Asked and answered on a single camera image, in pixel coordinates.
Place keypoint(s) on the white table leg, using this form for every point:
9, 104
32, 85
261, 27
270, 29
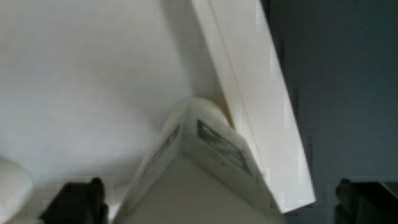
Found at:
197, 185

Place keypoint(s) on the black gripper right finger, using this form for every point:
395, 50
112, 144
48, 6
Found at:
366, 203

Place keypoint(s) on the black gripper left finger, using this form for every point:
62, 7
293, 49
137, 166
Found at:
78, 206

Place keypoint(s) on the white square tabletop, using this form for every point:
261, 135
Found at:
105, 59

